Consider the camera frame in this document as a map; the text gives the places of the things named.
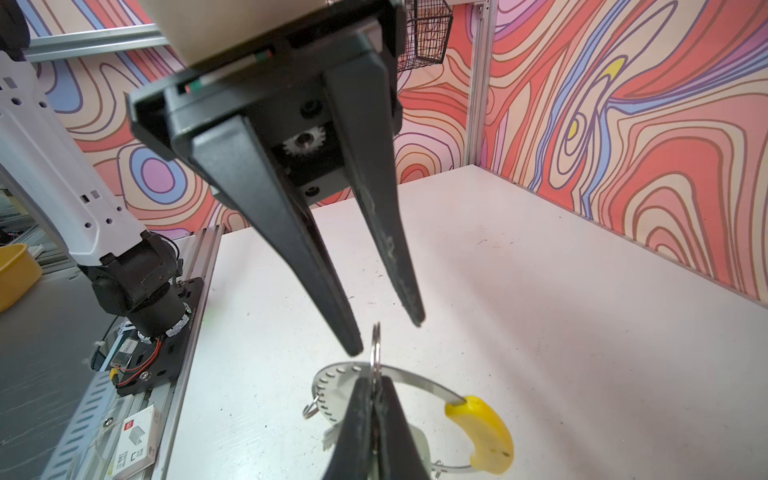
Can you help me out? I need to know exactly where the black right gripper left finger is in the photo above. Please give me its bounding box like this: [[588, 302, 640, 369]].
[[322, 377, 374, 480]]

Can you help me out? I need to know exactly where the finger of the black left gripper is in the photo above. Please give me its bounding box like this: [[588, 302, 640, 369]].
[[192, 116, 363, 356], [324, 52, 426, 327]]

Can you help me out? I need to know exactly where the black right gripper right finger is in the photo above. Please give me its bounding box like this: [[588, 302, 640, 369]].
[[376, 376, 430, 480]]

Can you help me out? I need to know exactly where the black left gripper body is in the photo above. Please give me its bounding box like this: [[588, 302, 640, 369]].
[[129, 6, 405, 205]]

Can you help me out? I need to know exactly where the key with small mint tag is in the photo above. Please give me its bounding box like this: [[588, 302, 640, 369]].
[[323, 421, 432, 474]]

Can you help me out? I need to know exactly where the metal keyring organizer yellow grip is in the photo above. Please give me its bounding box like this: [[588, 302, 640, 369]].
[[302, 325, 515, 479]]

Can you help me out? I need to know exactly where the yellow bowl off table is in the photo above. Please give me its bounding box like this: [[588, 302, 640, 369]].
[[0, 244, 43, 312]]

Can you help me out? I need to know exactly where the black wire basket left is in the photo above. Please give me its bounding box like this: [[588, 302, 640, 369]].
[[398, 0, 453, 73]]

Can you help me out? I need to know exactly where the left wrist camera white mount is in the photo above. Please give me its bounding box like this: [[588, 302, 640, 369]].
[[136, 0, 385, 68]]

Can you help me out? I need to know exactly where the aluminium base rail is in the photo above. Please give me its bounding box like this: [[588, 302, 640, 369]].
[[38, 223, 226, 480]]

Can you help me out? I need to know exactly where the aluminium frame post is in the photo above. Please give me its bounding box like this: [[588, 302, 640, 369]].
[[462, 0, 499, 166]]

